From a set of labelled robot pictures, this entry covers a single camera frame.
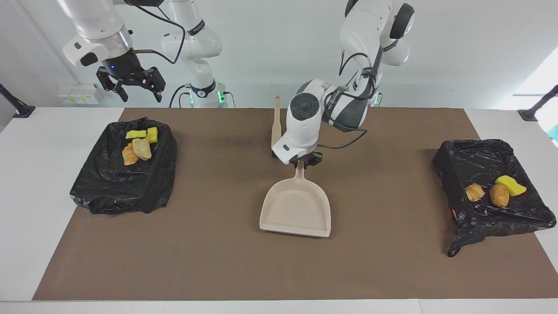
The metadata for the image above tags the brown paper table mat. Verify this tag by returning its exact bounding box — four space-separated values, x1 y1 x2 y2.
32 108 558 301

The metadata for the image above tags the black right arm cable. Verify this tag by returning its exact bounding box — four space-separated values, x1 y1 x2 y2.
126 0 188 65

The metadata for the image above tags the brown cork-like chunk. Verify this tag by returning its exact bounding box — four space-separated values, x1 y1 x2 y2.
489 184 510 208

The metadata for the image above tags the beige crumbly foam chunk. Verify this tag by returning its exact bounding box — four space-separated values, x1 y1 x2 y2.
465 183 486 202
132 138 152 160
122 143 139 166

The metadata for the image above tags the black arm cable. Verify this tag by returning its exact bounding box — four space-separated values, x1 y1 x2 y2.
126 0 188 65
318 50 385 150

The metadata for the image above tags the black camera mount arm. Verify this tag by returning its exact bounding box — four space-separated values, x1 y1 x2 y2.
0 83 35 119
518 85 558 122

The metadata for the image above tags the black bag lined bin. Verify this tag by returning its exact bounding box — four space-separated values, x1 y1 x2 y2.
70 117 178 215
433 139 557 258

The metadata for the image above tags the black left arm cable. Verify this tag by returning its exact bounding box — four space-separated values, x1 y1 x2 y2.
318 50 385 150

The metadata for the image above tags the black right base cable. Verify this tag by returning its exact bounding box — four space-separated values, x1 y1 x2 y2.
169 84 192 108

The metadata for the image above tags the yellow sponge chunk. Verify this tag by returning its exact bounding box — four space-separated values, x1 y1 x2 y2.
495 175 527 196

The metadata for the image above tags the beige plastic dustpan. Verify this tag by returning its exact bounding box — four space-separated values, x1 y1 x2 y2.
259 160 332 238

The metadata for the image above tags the white wall socket strip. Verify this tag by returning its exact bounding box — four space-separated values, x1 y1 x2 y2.
58 83 100 105

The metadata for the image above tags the beige brush with black bristles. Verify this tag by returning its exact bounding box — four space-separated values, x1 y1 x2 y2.
271 96 283 150

